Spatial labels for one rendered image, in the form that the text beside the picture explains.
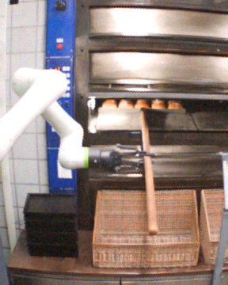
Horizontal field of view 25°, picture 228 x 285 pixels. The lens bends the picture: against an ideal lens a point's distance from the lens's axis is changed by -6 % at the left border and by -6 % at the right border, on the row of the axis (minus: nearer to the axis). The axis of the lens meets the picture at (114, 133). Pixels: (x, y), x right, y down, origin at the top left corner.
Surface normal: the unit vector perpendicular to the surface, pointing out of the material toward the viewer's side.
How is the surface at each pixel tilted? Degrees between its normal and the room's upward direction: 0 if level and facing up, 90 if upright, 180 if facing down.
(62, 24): 90
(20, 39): 90
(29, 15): 90
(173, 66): 70
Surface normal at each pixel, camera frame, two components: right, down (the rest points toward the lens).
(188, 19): -0.03, -0.09
